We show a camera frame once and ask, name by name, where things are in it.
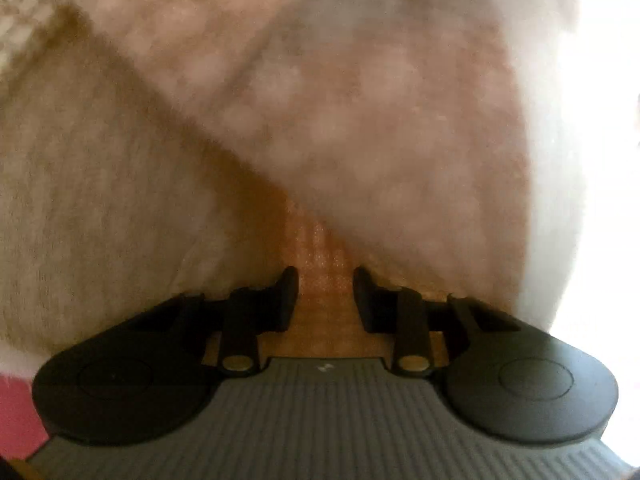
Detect beige checkered knit sweater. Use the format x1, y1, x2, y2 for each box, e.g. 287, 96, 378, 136
1, 0, 578, 377

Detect red floral bed sheet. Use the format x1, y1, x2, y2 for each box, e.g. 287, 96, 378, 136
0, 375, 48, 458

